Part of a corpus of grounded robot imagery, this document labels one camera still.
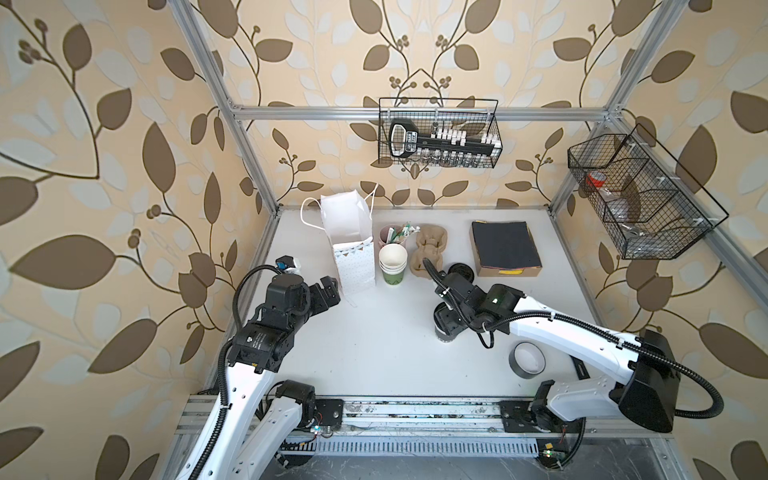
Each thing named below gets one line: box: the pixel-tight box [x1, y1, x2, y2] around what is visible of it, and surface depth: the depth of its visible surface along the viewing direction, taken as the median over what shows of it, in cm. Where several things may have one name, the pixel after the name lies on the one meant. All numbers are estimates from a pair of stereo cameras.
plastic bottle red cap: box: [586, 170, 625, 211], surface depth 84 cm
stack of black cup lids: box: [448, 263, 475, 284], surface depth 101 cm
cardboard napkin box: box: [470, 220, 542, 277], surface depth 101 cm
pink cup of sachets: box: [378, 221, 421, 248], surface depth 90 cm
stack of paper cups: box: [378, 243, 408, 286], surface depth 94 cm
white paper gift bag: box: [300, 183, 379, 307], surface depth 91 cm
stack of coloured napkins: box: [472, 220, 543, 275], surface depth 104 cm
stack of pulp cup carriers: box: [410, 223, 448, 280], surface depth 104 cm
